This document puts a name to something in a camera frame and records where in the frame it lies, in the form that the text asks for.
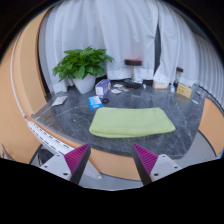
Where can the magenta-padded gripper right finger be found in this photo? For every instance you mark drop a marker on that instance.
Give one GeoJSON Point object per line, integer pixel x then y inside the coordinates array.
{"type": "Point", "coordinates": [163, 165]}

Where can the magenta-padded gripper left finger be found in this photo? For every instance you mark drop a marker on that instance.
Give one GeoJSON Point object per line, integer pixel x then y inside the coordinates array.
{"type": "Point", "coordinates": [57, 165]}

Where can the light green towel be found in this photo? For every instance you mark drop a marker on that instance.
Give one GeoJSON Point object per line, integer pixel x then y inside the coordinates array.
{"type": "Point", "coordinates": [131, 122]}

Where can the white plastic packet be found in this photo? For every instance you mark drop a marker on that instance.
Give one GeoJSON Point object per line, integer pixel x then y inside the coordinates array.
{"type": "Point", "coordinates": [59, 100]}

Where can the small white flat packet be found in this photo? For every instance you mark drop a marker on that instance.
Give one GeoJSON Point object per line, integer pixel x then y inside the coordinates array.
{"type": "Point", "coordinates": [195, 101]}

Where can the blue tissue packet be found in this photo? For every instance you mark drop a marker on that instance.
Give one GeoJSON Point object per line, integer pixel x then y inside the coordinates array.
{"type": "Point", "coordinates": [95, 102]}

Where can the small white bottle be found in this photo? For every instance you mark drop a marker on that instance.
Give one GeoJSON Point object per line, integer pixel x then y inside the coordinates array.
{"type": "Point", "coordinates": [172, 89]}

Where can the yellow sign card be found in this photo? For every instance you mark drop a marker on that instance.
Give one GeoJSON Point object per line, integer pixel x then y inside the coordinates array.
{"type": "Point", "coordinates": [184, 91]}

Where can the white and orange tissue box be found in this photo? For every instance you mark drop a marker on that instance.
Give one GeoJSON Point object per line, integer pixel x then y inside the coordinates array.
{"type": "Point", "coordinates": [160, 84]}

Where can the small white stick packet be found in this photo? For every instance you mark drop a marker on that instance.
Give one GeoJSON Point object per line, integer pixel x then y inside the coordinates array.
{"type": "Point", "coordinates": [144, 86]}

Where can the brown printed card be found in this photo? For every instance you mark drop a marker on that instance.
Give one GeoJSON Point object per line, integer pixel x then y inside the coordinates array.
{"type": "Point", "coordinates": [123, 89]}

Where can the white printed card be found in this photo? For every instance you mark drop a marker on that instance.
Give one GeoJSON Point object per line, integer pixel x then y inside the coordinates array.
{"type": "Point", "coordinates": [118, 85]}
{"type": "Point", "coordinates": [116, 91]}

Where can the white booklet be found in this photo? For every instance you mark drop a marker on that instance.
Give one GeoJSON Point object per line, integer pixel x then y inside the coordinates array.
{"type": "Point", "coordinates": [138, 80]}

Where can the purple cardboard box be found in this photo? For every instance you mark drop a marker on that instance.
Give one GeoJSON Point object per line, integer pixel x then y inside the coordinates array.
{"type": "Point", "coordinates": [102, 88]}

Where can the black stool with red rim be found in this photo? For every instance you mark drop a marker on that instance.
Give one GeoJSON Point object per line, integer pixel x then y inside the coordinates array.
{"type": "Point", "coordinates": [179, 70]}
{"type": "Point", "coordinates": [133, 62]}

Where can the green plant in white pot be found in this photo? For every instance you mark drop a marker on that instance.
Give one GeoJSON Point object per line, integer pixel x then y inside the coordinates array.
{"type": "Point", "coordinates": [82, 66]}

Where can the white curtain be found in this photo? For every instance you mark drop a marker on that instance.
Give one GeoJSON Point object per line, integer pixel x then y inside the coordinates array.
{"type": "Point", "coordinates": [110, 30]}
{"type": "Point", "coordinates": [186, 46]}

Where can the white perforated rail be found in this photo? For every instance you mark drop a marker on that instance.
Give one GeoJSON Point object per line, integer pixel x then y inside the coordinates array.
{"type": "Point", "coordinates": [46, 136]}

